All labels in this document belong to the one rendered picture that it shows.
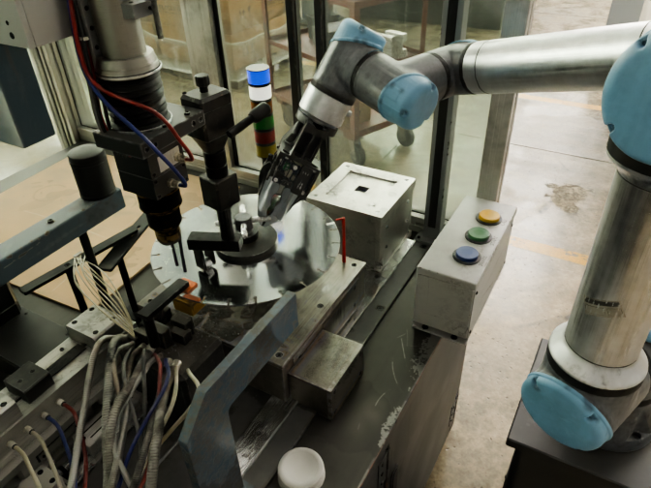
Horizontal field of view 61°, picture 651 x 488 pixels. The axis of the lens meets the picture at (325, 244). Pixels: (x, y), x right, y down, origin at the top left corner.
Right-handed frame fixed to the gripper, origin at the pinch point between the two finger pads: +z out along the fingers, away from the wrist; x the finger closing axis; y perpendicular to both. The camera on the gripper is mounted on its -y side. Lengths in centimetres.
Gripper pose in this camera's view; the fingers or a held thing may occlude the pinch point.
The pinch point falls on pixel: (265, 218)
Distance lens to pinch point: 97.9
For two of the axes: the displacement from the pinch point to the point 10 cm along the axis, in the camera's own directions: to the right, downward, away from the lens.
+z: -4.7, 8.1, 3.5
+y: 0.3, 4.1, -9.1
